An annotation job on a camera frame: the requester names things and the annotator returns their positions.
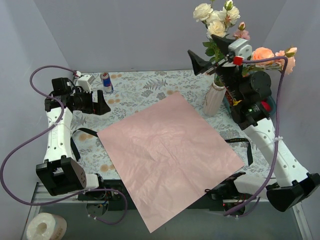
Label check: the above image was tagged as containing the cream bud stem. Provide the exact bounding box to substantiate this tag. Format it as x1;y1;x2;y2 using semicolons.
200;0;241;61

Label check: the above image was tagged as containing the pink rose stem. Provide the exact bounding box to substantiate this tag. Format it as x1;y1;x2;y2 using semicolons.
233;21;251;41

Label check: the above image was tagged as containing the white rose stem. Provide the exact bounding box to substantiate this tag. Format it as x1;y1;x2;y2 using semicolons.
193;3;227;39

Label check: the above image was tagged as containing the black printed ribbon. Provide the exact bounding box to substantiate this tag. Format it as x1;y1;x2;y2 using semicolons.
69;127;254;166

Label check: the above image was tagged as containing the peach bud stem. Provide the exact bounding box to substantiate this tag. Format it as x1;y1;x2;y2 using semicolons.
241;46;298;78

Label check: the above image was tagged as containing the pink wrapping paper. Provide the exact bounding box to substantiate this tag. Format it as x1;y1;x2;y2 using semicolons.
97;92;244;232

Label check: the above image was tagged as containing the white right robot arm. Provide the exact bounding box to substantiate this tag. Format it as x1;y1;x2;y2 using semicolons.
188;35;320;212

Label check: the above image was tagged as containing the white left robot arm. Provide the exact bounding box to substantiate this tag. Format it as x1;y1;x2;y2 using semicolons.
36;74;111;200

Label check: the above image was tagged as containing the white ribbed ceramic vase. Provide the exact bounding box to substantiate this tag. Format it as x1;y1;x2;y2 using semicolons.
202;82;226;117

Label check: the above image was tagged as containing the red bull drink can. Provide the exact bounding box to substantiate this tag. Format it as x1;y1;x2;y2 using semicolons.
100;72;114;94

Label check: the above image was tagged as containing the floral patterned table mat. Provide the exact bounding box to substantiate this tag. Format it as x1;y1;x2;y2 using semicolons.
49;69;280;181

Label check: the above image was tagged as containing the pink dragon fruit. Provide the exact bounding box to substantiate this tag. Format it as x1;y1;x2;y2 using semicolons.
261;101;272;113

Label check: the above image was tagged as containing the teal plastic fruit tray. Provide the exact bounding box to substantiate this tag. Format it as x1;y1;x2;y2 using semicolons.
222;96;277;118

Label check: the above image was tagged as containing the white toilet paper roll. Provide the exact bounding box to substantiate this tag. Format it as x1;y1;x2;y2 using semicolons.
26;212;67;240

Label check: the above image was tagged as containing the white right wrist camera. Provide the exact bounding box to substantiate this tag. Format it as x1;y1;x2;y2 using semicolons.
223;38;253;67

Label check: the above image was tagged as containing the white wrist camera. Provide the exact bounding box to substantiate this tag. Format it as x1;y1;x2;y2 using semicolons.
75;74;95;93
223;38;253;67

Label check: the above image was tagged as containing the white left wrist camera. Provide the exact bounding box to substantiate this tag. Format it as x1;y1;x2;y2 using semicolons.
75;74;95;93

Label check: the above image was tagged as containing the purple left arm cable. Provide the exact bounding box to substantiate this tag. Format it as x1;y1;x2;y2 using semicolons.
0;65;129;225

